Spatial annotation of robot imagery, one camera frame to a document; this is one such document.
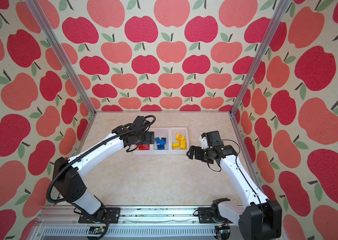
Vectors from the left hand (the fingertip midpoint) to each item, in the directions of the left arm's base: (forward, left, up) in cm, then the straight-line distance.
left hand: (150, 139), depth 84 cm
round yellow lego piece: (+11, -18, -14) cm, 25 cm away
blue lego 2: (+4, -5, -15) cm, 17 cm away
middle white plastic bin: (+11, -6, -9) cm, 16 cm away
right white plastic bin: (+15, -14, -13) cm, 24 cm away
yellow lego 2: (+5, -20, -14) cm, 25 cm away
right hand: (-9, -26, -3) cm, 28 cm away
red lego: (+4, +6, -15) cm, 17 cm away
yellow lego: (+5, -15, -15) cm, 22 cm away
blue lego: (+8, -6, -15) cm, 18 cm away
